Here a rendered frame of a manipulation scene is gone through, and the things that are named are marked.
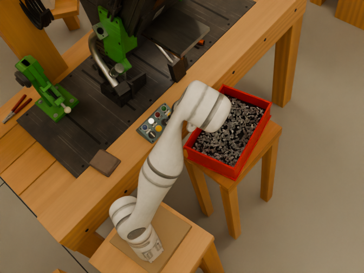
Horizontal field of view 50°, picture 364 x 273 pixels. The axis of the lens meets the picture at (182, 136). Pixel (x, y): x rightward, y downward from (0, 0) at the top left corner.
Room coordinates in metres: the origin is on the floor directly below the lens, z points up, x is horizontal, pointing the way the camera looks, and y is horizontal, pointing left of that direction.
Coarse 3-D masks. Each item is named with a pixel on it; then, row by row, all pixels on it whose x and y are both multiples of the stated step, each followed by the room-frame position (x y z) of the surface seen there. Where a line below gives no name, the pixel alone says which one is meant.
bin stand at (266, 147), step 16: (272, 128) 0.71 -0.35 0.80; (256, 144) 0.67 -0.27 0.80; (272, 144) 0.67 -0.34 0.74; (256, 160) 0.61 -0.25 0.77; (272, 160) 0.69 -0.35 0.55; (192, 176) 0.72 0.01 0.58; (240, 176) 0.56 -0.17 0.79; (272, 176) 0.69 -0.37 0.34; (208, 192) 0.73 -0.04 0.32; (224, 192) 0.55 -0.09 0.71; (208, 208) 0.71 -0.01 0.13; (224, 208) 0.57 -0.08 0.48
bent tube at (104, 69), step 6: (96, 24) 1.11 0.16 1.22; (96, 30) 1.09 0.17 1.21; (102, 30) 1.11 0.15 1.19; (90, 36) 1.12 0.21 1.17; (96, 36) 1.10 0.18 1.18; (102, 36) 1.08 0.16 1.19; (90, 42) 1.13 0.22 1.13; (90, 48) 1.13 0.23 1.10; (96, 48) 1.13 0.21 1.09; (96, 54) 1.12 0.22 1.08; (96, 60) 1.10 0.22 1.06; (102, 60) 1.10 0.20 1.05; (102, 66) 1.08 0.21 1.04; (102, 72) 1.07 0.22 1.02; (108, 78) 1.04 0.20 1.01; (114, 78) 1.04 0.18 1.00; (114, 84) 1.02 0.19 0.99
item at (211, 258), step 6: (210, 246) 0.35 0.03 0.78; (210, 252) 0.34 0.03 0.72; (216, 252) 0.36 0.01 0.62; (204, 258) 0.32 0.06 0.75; (210, 258) 0.34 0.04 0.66; (216, 258) 0.35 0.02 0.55; (198, 264) 0.32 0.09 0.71; (204, 264) 0.33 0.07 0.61; (210, 264) 0.33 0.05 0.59; (216, 264) 0.35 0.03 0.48; (204, 270) 0.36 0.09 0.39; (210, 270) 0.32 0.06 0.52; (216, 270) 0.34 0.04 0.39; (222, 270) 0.36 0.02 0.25
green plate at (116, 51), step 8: (104, 8) 1.12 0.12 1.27; (104, 16) 1.11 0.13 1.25; (104, 24) 1.11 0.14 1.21; (112, 24) 1.07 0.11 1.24; (120, 24) 1.04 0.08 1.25; (112, 32) 1.07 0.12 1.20; (120, 32) 1.03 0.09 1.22; (104, 40) 1.11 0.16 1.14; (112, 40) 1.07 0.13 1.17; (120, 40) 1.03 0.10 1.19; (128, 40) 1.06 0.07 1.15; (136, 40) 1.07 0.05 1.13; (112, 48) 1.07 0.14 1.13; (120, 48) 1.03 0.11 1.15; (128, 48) 1.05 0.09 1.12; (112, 56) 1.07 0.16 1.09; (120, 56) 1.03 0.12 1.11
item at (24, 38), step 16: (0, 0) 1.25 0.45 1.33; (16, 0) 1.27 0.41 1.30; (0, 16) 1.23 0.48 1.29; (16, 16) 1.26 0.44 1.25; (0, 32) 1.25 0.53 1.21; (16, 32) 1.24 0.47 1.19; (32, 32) 1.26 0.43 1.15; (16, 48) 1.22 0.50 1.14; (32, 48) 1.25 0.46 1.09; (48, 48) 1.27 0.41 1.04; (48, 64) 1.25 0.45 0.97; (64, 64) 1.28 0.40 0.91
